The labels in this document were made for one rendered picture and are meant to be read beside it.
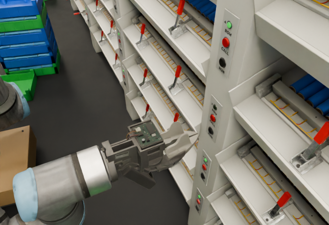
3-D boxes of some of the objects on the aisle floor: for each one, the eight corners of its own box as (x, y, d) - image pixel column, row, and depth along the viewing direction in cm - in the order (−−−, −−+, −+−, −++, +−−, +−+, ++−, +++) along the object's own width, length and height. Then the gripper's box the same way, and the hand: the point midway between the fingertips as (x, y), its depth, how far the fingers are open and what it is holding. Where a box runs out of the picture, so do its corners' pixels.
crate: (8, 79, 176) (3, 69, 171) (14, 61, 191) (10, 50, 185) (58, 73, 181) (55, 63, 175) (60, 55, 195) (57, 45, 189)
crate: (-24, 107, 159) (-31, 96, 153) (-14, 84, 173) (-20, 73, 168) (33, 100, 163) (28, 90, 157) (37, 78, 177) (33, 68, 172)
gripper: (109, 168, 51) (211, 129, 57) (96, 133, 57) (189, 101, 63) (115, 192, 57) (207, 155, 63) (102, 158, 63) (187, 127, 69)
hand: (192, 138), depth 65 cm, fingers closed
